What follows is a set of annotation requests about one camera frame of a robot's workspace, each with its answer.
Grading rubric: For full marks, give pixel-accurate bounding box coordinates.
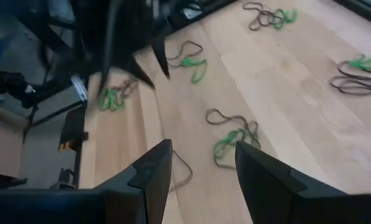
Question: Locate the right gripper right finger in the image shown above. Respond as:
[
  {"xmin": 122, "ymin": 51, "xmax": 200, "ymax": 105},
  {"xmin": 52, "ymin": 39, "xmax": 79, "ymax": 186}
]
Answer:
[{"xmin": 235, "ymin": 141, "xmax": 371, "ymax": 224}]

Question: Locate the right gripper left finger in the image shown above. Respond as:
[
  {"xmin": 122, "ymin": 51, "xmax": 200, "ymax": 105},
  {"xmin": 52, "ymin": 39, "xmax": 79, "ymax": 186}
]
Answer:
[{"xmin": 0, "ymin": 139, "xmax": 173, "ymax": 224}]

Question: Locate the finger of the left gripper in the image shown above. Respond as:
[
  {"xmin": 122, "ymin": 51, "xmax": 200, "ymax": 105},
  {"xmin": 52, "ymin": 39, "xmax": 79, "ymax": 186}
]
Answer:
[
  {"xmin": 150, "ymin": 27, "xmax": 171, "ymax": 80},
  {"xmin": 118, "ymin": 55, "xmax": 156, "ymax": 90}
]

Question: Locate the centre rubber band pile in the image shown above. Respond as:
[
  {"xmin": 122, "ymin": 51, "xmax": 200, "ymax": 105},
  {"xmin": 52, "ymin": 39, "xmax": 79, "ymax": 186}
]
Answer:
[
  {"xmin": 205, "ymin": 108, "xmax": 248, "ymax": 126},
  {"xmin": 213, "ymin": 119, "xmax": 261, "ymax": 170}
]

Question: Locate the hazard-striped black mat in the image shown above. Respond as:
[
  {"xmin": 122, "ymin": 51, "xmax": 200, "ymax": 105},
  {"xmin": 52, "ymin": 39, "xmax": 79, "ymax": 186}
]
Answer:
[{"xmin": 57, "ymin": 105, "xmax": 90, "ymax": 152}]

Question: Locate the tan wooden panel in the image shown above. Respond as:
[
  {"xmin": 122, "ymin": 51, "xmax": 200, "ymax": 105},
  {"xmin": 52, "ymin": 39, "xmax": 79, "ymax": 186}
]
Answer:
[{"xmin": 0, "ymin": 118, "xmax": 25, "ymax": 179}]

